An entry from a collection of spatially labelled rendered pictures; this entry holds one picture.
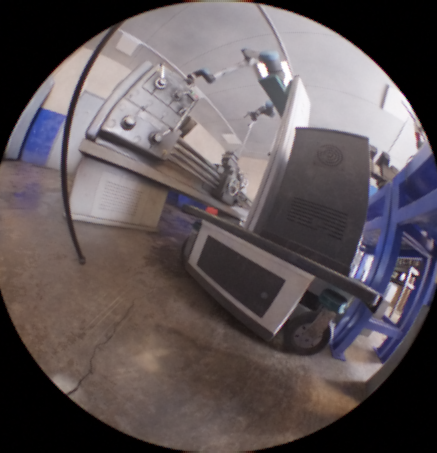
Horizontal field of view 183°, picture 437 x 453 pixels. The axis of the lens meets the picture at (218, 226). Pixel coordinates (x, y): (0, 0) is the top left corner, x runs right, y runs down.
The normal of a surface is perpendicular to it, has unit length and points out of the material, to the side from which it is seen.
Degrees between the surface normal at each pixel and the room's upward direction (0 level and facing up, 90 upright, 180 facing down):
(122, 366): 0
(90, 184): 90
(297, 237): 90
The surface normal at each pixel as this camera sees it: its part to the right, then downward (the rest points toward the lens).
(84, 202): 0.77, 0.36
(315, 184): -0.65, -0.20
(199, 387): 0.38, -0.92
